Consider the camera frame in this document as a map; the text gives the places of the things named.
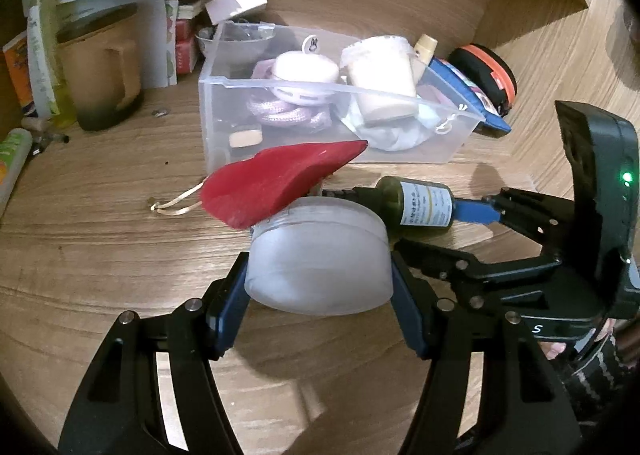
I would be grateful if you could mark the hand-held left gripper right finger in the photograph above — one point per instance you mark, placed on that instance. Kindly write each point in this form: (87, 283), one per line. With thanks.
(407, 305)

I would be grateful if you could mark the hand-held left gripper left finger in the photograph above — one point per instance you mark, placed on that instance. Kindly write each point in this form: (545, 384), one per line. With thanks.
(227, 315)

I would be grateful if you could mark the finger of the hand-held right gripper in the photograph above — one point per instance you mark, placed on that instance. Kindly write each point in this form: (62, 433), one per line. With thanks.
(472, 211)
(450, 262)

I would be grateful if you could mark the dark green glass bottle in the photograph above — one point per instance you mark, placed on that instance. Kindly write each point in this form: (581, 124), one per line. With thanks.
(420, 207)

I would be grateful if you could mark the frosted round plastic jar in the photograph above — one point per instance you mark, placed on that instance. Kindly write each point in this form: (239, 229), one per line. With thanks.
(320, 265)

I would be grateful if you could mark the cream translucent jar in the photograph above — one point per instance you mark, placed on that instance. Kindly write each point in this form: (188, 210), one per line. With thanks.
(380, 80)

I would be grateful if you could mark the small beige block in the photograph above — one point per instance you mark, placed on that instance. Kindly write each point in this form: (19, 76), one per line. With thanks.
(245, 137)

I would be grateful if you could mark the clear plastic container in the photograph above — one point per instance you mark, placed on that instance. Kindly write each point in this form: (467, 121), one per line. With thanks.
(230, 100)

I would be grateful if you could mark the white and pink round case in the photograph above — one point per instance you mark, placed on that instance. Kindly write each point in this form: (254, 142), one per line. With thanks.
(305, 72)

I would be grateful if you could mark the person's right forearm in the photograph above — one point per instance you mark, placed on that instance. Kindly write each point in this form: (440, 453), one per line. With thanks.
(600, 380)

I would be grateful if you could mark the person's right hand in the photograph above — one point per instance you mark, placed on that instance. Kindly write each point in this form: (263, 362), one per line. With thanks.
(556, 351)

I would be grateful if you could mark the blue patchwork pouch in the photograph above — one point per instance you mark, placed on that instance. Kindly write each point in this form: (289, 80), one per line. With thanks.
(495, 122)

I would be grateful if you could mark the black case orange zipper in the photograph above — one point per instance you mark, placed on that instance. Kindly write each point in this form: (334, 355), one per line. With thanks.
(492, 70)

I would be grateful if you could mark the small beige bottle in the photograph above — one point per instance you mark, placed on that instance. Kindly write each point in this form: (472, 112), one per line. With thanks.
(426, 47)

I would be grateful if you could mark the green and white tube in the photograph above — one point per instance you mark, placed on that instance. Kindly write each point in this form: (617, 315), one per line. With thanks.
(10, 160)

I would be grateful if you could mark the small glass bowl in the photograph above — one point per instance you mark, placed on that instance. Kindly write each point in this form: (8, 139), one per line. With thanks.
(207, 40)

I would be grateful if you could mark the brown frosted mug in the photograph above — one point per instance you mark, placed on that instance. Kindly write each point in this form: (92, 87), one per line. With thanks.
(95, 70)

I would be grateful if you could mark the translucent plastic folder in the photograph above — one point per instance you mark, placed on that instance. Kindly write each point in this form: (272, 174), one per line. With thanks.
(150, 45)

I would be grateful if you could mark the stack of books and packets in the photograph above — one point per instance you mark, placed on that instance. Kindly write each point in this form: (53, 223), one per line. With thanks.
(182, 35)

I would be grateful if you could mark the pink and white box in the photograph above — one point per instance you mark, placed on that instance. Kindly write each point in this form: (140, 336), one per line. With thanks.
(235, 2)

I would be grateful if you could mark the orange box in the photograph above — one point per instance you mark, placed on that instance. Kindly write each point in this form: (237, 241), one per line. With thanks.
(17, 65)

